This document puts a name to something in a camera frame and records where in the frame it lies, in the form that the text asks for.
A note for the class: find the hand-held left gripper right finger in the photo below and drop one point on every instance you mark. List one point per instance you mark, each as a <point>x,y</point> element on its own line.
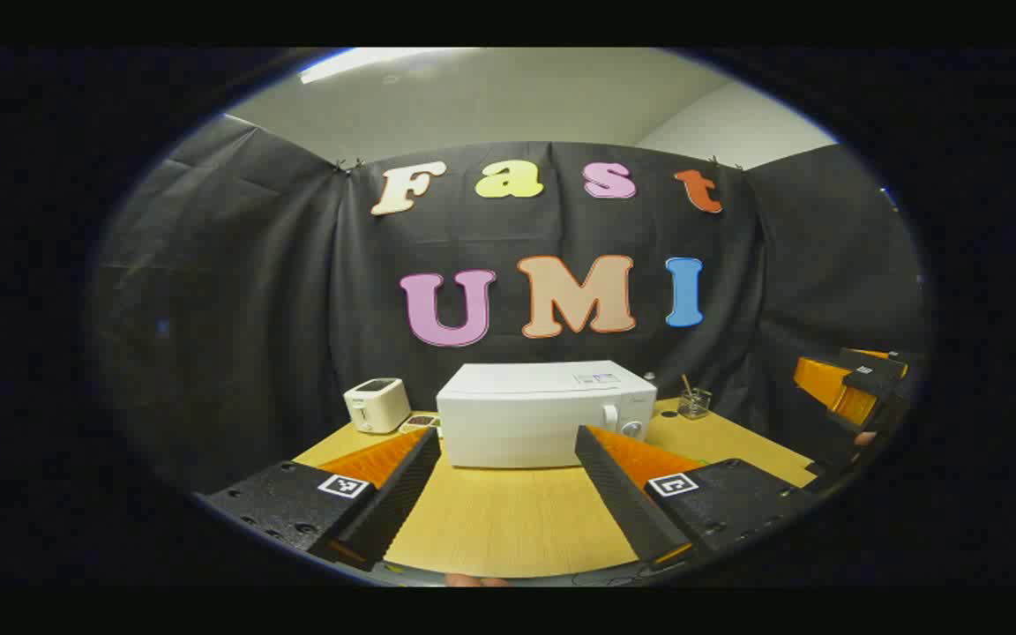
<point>618,494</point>

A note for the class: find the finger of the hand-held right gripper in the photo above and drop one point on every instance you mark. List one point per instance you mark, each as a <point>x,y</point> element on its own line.
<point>825,379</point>

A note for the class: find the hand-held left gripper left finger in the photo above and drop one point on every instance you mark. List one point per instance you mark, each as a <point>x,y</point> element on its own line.
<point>402,498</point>

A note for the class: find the white microwave oven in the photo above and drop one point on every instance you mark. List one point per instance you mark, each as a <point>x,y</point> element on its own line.
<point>517,423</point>

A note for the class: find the small white dish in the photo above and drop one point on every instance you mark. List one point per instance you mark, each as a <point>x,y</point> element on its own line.
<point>420,423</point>

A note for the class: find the white toaster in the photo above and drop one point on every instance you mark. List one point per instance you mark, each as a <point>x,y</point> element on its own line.
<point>376,410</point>

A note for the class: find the small glass jar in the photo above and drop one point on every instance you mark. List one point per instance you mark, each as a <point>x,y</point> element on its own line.
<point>695,404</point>

